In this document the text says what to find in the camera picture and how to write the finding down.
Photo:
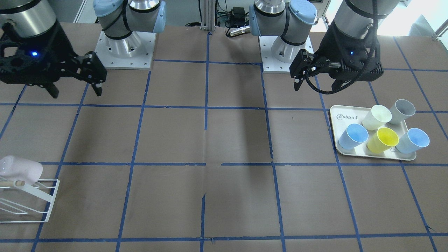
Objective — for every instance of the pale pink plastic cup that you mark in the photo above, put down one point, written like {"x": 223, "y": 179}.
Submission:
{"x": 17, "y": 168}

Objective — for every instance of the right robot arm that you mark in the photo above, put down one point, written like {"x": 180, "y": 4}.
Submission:
{"x": 118, "y": 18}

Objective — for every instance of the pale green plastic cup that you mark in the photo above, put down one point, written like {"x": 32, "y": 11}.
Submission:
{"x": 378, "y": 116}

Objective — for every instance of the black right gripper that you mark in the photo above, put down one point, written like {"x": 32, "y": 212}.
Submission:
{"x": 60, "y": 44}

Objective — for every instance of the cream Rabbit tray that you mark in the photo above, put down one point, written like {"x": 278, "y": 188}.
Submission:
{"x": 341, "y": 116}

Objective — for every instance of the light blue cup front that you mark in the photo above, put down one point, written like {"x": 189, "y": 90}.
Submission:
{"x": 415, "y": 139}
{"x": 353, "y": 136}

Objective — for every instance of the yellow plastic cup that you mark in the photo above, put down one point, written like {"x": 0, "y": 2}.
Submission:
{"x": 384, "y": 139}

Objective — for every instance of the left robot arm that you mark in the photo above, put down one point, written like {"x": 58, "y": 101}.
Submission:
{"x": 292, "y": 21}

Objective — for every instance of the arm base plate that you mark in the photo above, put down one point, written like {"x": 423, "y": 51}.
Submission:
{"x": 276, "y": 59}
{"x": 132, "y": 53}

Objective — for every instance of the white wire cup rack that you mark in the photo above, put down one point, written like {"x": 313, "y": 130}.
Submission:
{"x": 24, "y": 203}

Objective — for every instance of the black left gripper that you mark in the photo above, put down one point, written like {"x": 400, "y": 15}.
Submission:
{"x": 329, "y": 44}

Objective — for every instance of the grey plastic cup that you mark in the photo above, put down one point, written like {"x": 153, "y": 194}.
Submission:
{"x": 401, "y": 110}

